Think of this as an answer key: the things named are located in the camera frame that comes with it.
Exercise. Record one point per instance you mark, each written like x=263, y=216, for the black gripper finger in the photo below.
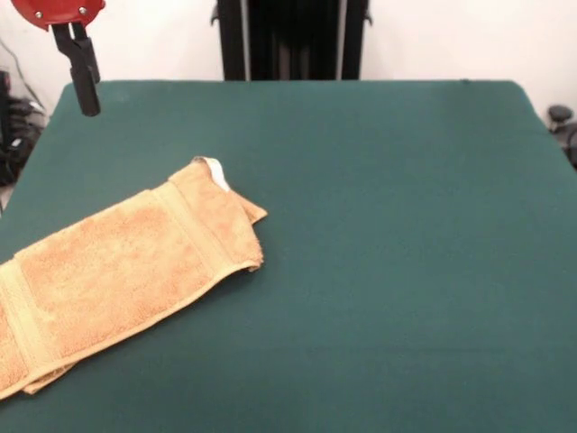
x=85, y=85
x=95, y=58

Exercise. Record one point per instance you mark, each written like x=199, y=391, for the black chair base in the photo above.
x=559, y=113

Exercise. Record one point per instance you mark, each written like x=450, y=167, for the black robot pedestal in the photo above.
x=293, y=40

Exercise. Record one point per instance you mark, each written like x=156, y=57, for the orange terry towel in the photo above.
x=112, y=270

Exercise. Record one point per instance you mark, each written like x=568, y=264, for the dark green table cloth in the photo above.
x=360, y=270

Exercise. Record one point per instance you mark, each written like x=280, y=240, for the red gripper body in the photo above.
x=58, y=9

